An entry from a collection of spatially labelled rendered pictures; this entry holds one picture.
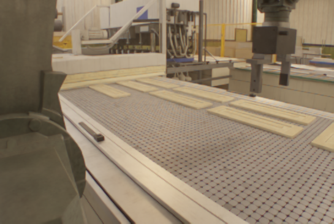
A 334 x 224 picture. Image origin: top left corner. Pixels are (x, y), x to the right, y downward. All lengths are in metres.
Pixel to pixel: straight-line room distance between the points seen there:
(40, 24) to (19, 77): 0.16
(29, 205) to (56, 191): 0.05
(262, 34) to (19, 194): 1.10
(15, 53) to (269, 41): 1.01
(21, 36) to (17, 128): 0.25
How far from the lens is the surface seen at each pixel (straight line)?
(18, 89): 0.69
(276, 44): 1.14
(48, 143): 0.60
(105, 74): 3.05
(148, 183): 0.91
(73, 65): 2.89
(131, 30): 5.73
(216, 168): 1.01
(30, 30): 0.71
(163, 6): 3.85
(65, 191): 0.43
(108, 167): 1.08
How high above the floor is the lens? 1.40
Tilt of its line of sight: 15 degrees down
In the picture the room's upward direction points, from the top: straight up
